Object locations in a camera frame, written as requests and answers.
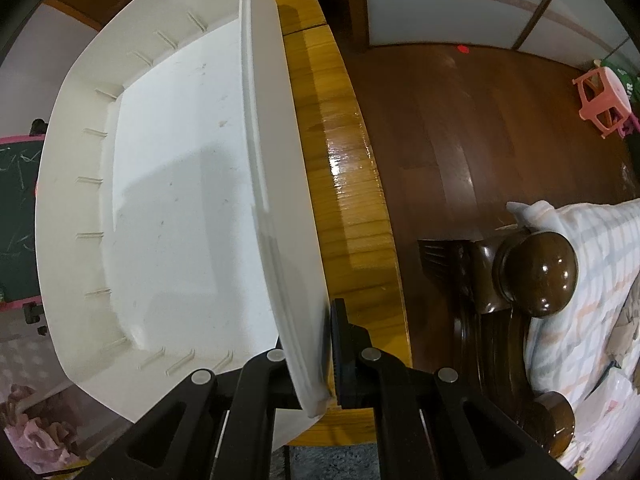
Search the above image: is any white plastic storage bin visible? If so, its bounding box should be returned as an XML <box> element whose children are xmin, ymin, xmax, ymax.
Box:
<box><xmin>35</xmin><ymin>0</ymin><xmax>330</xmax><ymax>446</ymax></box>

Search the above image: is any grey fluffy rug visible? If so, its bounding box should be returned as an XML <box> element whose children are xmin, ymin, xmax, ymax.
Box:
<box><xmin>269</xmin><ymin>443</ymin><xmax>381</xmax><ymax>480</ymax></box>

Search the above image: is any checked white blanket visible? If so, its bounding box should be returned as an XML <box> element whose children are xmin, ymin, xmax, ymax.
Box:
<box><xmin>505</xmin><ymin>199</ymin><xmax>640</xmax><ymax>480</ymax></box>

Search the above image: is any pink plastic stool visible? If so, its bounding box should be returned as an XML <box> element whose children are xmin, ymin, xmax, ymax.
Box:
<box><xmin>572</xmin><ymin>66</ymin><xmax>639</xmax><ymax>139</ymax></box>

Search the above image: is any sliding wardrobe door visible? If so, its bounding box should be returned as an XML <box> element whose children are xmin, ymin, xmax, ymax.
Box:
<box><xmin>367</xmin><ymin>0</ymin><xmax>639</xmax><ymax>74</ymax></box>

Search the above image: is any dark wooden bed post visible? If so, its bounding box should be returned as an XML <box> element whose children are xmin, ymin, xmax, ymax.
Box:
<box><xmin>418</xmin><ymin>228</ymin><xmax>578</xmax><ymax>458</ymax></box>

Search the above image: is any green chalkboard pink frame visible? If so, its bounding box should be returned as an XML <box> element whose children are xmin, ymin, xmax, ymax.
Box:
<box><xmin>0</xmin><ymin>136</ymin><xmax>44</xmax><ymax>311</ymax></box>

